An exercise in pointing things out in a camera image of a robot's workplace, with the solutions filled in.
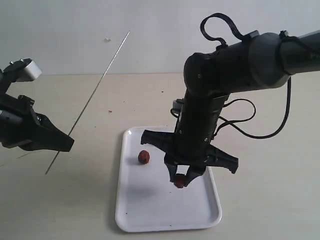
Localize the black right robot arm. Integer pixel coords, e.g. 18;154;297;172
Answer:
140;31;320;187

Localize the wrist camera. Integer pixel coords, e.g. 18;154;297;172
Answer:
0;58;42;97
170;98;184;118

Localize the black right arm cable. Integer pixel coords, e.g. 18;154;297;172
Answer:
200;12;293;139

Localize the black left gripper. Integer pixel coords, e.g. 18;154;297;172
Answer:
0;94;75;152

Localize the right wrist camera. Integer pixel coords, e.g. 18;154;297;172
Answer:
170;98;184;118

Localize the red ball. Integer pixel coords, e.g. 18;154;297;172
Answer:
137;150;150;165
173;174;186;189

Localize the thin metal skewer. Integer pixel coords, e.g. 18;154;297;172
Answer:
45;30;131;175

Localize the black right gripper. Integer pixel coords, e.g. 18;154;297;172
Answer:
140;94;239;187

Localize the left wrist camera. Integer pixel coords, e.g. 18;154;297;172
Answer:
0;58;42;97

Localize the white rectangular plastic tray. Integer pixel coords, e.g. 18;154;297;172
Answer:
115;126;222;233

